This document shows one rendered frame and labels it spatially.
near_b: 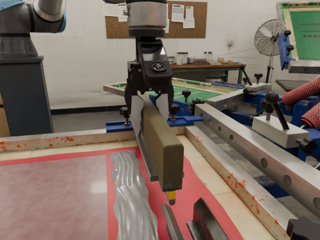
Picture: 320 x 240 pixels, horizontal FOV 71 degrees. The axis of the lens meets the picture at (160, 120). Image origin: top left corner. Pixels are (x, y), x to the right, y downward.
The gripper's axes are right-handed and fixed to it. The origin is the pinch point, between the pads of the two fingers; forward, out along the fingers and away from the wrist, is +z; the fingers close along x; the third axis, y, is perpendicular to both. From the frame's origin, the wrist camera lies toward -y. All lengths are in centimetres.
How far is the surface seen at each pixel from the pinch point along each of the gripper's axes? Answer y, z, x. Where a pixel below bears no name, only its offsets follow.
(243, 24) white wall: 380, -47, -260
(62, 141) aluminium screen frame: 25.1, 11.6, 22.9
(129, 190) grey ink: -2.3, 12.9, 5.1
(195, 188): -4.2, 13.3, -9.5
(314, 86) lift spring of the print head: 22, -2, -64
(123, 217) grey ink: -10.3, 12.6, 7.1
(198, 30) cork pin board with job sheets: 379, -35, -166
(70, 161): 14.9, 13.5, 19.5
